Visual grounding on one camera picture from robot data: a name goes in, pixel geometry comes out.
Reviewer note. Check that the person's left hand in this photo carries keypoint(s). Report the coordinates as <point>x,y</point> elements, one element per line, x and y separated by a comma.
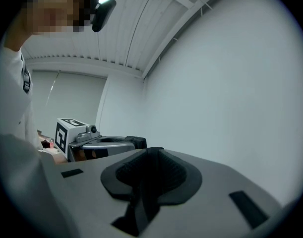
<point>89,154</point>

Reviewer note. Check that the grey roller blind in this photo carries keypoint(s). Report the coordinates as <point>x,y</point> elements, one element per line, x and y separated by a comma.
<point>74,98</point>

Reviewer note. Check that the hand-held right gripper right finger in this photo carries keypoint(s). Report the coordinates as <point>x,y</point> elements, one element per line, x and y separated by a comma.
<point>215,207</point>

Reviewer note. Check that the black head-mounted camera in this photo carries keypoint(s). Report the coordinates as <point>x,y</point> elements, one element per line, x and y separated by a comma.
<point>103,14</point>

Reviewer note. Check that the person's head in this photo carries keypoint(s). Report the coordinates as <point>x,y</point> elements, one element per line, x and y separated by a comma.
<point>49,11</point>

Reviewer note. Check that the person's white sweatshirt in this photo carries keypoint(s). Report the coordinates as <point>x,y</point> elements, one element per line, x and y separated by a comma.
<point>10,95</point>

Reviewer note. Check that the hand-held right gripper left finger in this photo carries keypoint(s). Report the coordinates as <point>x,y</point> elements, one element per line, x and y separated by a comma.
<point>91,195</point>

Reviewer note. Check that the grey gripper camera module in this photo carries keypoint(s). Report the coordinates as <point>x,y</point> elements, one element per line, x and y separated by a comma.
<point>91,129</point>

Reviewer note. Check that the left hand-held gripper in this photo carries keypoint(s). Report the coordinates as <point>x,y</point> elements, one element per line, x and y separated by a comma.
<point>74,135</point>

